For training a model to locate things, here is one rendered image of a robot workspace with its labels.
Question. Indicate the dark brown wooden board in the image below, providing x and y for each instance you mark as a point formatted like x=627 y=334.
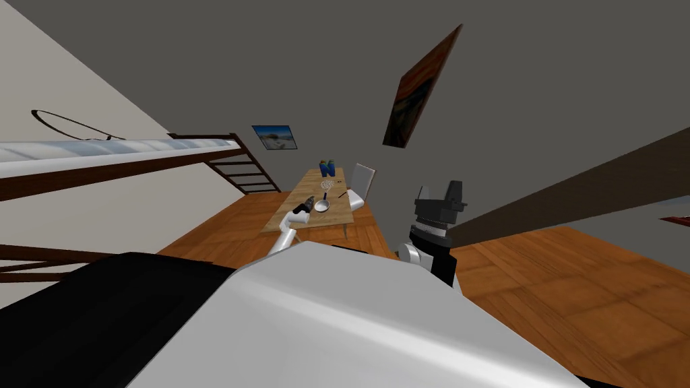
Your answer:
x=582 y=186

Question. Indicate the dark wooden rails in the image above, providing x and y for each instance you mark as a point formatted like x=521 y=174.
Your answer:
x=48 y=253

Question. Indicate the light wooden table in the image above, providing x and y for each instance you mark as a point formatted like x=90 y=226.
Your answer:
x=312 y=218

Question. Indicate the dark wooden bed white mattress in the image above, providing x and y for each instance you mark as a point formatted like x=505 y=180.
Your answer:
x=108 y=153

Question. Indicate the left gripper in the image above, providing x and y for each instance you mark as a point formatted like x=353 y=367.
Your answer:
x=308 y=205

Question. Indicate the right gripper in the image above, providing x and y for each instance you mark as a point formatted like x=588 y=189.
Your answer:
x=439 y=211

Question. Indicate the white chair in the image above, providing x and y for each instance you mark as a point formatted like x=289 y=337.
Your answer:
x=361 y=180

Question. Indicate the grey frying pan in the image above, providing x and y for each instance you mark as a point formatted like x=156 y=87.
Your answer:
x=322 y=205

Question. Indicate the orange framed painting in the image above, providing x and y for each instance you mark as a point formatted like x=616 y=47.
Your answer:
x=418 y=91

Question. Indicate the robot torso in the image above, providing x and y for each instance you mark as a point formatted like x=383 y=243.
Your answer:
x=350 y=323

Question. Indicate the blue framed picture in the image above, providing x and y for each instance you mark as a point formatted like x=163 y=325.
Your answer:
x=275 y=137

